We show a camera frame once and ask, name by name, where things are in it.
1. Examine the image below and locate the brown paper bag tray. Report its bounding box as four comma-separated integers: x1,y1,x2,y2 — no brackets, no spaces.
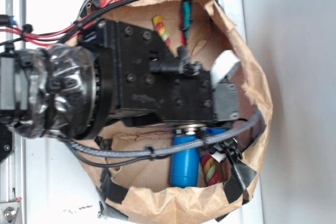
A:
82,0,273,223

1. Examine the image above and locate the aluminium frame rail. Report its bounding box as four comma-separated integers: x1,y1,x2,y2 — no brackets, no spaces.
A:
1,0,27,223

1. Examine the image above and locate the red yellow green twisted rope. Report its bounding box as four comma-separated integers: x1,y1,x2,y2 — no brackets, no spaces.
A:
152,15,221,185

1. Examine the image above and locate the black tape strip right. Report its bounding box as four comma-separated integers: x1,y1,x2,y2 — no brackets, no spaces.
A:
214,159,257,222

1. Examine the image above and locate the red black wire bundle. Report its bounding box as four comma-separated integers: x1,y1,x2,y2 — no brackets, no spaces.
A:
0,0,194,47

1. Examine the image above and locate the grey camera box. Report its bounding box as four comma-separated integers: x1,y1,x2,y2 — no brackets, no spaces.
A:
210,50,240,122

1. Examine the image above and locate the black tape strip lower left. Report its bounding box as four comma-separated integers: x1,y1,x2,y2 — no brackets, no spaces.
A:
94,135,130,220

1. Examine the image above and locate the black mounting bracket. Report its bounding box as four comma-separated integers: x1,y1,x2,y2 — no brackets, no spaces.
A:
0,123,13,163

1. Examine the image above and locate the metal corner bracket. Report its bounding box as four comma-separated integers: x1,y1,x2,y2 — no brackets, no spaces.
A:
1,201,23,224

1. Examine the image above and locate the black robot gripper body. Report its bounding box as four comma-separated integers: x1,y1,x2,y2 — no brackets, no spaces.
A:
78,19,213,140

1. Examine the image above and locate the blue plastic bottle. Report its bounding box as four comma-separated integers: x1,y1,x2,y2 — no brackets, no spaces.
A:
170,125,226,188

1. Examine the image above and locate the grey braided cable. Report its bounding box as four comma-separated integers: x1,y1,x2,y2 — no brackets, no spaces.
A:
62,110,265,158

